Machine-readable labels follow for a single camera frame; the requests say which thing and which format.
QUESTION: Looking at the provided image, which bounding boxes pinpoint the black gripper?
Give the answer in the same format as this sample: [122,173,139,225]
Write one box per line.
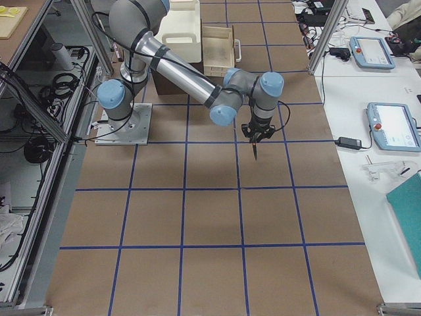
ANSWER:
[241,121,276,142]

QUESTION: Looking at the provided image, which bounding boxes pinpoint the orange grey handled scissors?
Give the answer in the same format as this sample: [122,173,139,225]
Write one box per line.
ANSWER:
[251,142,258,161]

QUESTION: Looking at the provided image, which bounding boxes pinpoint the wooden drawer with white handle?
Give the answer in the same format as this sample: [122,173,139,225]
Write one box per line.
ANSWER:
[202,26,242,77]

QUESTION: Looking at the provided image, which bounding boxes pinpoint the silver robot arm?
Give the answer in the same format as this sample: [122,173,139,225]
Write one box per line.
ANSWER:
[108,0,284,144]

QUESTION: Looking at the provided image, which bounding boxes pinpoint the dark brown drawer cabinet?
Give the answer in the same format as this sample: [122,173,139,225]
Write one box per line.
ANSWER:
[149,60,209,97]

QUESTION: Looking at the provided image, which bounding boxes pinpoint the black power adapter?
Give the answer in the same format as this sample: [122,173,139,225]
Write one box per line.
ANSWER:
[335,137,362,150]

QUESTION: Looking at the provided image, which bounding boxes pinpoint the white plastic tray bin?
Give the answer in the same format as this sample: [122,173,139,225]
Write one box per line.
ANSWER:
[140,1,202,63]

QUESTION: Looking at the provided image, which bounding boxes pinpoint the blue teach pendant near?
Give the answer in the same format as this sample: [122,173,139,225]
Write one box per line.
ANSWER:
[366,102,420,152]

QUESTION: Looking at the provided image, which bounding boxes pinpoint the blue teach pendant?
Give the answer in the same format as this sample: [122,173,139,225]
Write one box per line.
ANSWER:
[366,102,420,152]
[349,36,395,70]

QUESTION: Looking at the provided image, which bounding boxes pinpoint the blue teach pendant far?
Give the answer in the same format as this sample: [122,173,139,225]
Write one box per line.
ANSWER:
[349,36,395,70]

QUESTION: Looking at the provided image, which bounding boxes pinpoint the clear acrylic holder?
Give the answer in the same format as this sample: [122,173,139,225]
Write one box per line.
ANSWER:
[362,155,418,182]

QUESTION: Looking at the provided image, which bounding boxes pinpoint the teal cloth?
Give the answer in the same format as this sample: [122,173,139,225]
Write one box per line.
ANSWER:
[386,172,420,277]

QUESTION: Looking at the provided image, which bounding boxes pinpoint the person in beige clothes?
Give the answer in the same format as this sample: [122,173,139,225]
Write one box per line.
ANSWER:
[386,0,420,62]

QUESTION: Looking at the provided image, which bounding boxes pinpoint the grey cylinder speaker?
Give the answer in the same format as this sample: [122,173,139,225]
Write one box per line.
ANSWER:
[51,42,74,70]

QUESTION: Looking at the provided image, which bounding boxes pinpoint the white crumpled cloth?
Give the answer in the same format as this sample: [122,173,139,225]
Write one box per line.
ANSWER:
[1,204,24,248]

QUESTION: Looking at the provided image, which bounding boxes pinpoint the wooden board with yellow parts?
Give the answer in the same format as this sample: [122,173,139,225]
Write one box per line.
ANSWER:
[0,5,28,39]

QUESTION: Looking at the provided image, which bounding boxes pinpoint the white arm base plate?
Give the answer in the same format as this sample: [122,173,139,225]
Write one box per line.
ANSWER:
[94,103,153,145]

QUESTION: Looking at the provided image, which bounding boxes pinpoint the aluminium frame post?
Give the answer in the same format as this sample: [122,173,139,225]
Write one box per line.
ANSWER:
[308,0,348,75]

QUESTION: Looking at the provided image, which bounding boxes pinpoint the black coiled cable bundle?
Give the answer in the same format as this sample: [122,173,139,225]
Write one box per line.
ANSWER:
[39,72,83,99]

